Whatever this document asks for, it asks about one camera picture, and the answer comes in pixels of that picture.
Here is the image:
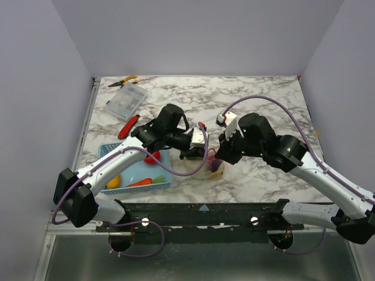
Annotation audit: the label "green chili pepper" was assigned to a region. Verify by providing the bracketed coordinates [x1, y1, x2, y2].
[186, 157, 200, 161]

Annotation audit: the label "purple onion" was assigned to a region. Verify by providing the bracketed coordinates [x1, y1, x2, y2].
[207, 158, 222, 173]

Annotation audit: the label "clear zip top bag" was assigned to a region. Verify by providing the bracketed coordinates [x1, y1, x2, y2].
[183, 148, 226, 180]

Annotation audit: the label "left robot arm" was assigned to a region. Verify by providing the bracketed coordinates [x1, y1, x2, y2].
[52, 104, 209, 231]

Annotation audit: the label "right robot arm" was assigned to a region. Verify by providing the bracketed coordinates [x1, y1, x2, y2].
[216, 112, 374, 245]

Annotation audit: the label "red apple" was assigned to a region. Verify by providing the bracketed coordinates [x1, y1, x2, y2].
[144, 151, 161, 165]

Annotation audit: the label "red utility knife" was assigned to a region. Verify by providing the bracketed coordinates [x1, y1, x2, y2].
[117, 114, 140, 140]

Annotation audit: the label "blue plastic basket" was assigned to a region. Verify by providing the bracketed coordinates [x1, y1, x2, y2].
[97, 142, 172, 195]

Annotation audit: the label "orange carrot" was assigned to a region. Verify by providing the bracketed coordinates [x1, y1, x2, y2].
[127, 175, 165, 187]

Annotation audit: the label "clear plastic screw box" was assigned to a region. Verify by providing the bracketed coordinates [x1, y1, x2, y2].
[104, 83, 149, 121]

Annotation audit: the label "yellow lemon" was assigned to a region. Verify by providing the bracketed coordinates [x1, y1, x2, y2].
[106, 175, 121, 190]

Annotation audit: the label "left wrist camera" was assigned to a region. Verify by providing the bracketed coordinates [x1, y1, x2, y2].
[190, 126, 209, 149]

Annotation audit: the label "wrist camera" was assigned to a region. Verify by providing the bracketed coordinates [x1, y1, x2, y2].
[190, 126, 209, 149]
[216, 111, 238, 141]

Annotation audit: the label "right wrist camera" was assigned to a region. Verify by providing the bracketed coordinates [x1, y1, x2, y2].
[216, 111, 238, 141]

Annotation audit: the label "yellow handled pliers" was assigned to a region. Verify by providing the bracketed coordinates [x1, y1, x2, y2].
[108, 76, 139, 88]

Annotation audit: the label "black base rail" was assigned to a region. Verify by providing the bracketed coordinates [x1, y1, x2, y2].
[96, 199, 304, 244]

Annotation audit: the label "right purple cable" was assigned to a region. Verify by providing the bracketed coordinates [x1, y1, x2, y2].
[219, 95, 375, 255]

